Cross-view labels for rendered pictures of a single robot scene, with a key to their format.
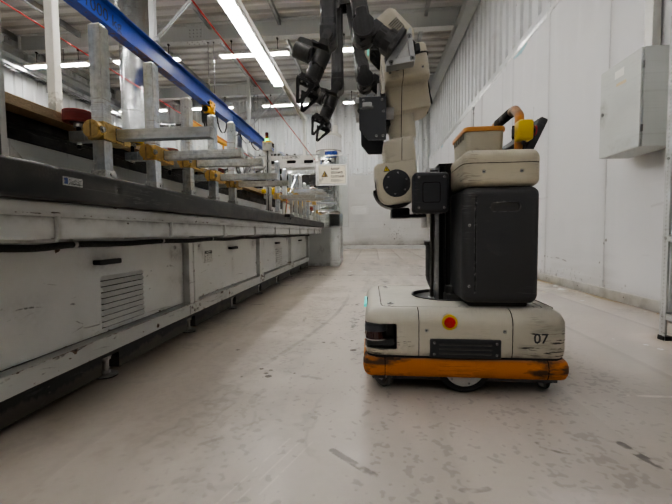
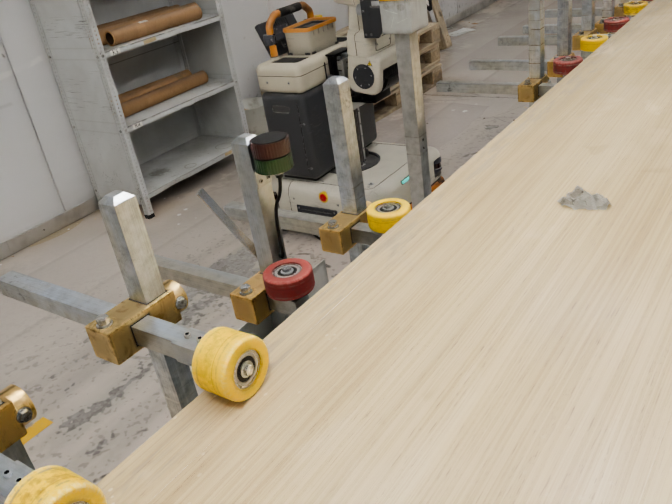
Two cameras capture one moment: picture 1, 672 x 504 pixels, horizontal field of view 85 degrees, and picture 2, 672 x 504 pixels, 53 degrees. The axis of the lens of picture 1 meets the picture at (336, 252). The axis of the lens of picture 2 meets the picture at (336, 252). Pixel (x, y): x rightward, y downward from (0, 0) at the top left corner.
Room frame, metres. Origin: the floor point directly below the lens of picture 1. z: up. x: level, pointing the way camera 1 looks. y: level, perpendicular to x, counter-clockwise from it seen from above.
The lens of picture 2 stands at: (4.09, 1.10, 1.42)
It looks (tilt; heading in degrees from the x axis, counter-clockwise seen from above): 28 degrees down; 214
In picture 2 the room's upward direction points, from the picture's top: 10 degrees counter-clockwise
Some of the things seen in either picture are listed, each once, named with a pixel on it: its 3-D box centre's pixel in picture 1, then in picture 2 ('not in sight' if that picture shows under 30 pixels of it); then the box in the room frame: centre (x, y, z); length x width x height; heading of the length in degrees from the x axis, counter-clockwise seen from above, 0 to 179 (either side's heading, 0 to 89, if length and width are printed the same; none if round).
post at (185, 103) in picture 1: (187, 155); (587, 28); (1.57, 0.62, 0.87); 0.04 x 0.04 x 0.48; 85
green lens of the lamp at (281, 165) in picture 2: not in sight; (273, 160); (3.32, 0.50, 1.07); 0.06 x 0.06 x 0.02
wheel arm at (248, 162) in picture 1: (213, 164); (557, 40); (1.60, 0.52, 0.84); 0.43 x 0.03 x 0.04; 85
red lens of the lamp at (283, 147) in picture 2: not in sight; (270, 145); (3.32, 0.50, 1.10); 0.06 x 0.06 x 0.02
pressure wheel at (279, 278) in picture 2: not in sight; (292, 297); (3.36, 0.52, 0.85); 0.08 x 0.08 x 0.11
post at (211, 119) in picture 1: (213, 165); (564, 45); (1.82, 0.60, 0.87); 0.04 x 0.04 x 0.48; 85
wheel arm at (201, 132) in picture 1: (141, 135); (598, 12); (1.10, 0.57, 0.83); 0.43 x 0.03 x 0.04; 85
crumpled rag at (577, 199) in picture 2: not in sight; (583, 196); (3.02, 0.90, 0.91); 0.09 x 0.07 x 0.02; 63
